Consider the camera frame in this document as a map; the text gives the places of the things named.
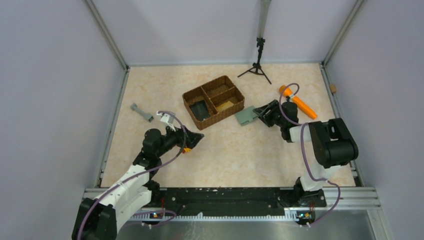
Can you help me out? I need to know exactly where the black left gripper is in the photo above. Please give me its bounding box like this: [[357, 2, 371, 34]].
[[156, 122, 204, 157]]

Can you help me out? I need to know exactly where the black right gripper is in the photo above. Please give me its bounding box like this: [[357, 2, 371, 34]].
[[253, 99, 286, 128]]

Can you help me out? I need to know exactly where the green card holder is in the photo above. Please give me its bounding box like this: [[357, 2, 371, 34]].
[[235, 105, 258, 127]]

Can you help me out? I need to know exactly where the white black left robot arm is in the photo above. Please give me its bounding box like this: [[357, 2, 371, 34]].
[[71, 126, 204, 240]]

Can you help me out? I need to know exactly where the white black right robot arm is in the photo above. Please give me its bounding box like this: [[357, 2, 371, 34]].
[[253, 100, 359, 207]]

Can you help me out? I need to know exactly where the yellow card in basket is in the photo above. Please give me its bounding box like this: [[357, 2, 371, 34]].
[[216, 101, 234, 112]]

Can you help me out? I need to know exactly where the orange red toy block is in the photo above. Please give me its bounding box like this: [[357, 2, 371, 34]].
[[182, 147, 192, 154]]

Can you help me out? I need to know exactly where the black item in basket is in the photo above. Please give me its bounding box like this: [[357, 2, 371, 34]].
[[189, 100, 211, 122]]

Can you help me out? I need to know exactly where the orange flashlight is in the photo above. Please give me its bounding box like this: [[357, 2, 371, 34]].
[[278, 85, 318, 120]]

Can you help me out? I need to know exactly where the brown wicker divided basket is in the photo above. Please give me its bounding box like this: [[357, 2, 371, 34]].
[[182, 75, 245, 130]]

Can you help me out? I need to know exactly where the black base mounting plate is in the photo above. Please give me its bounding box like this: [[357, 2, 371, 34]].
[[141, 187, 327, 217]]

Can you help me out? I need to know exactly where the small wooden block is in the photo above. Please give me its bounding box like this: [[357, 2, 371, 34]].
[[329, 84, 337, 94]]

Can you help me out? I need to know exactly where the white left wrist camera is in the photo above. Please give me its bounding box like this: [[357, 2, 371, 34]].
[[156, 111, 176, 132]]

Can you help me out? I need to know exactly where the black camera tripod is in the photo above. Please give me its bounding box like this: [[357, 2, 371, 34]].
[[237, 37, 272, 85]]

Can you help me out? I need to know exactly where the aluminium frame rail front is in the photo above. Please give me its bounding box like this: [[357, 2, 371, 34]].
[[79, 187, 382, 222]]

